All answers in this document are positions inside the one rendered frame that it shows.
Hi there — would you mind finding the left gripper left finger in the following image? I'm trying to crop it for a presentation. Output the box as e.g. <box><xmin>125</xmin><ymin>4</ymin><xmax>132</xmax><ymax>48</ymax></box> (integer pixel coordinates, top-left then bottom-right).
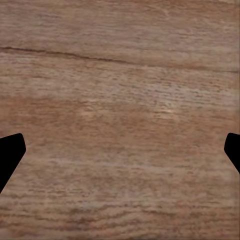
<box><xmin>0</xmin><ymin>133</ymin><xmax>26</xmax><ymax>193</ymax></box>

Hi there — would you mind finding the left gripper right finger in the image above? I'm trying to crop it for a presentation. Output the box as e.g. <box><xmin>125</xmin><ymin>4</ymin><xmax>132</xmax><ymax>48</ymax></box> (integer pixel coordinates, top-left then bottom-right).
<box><xmin>224</xmin><ymin>133</ymin><xmax>240</xmax><ymax>173</ymax></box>

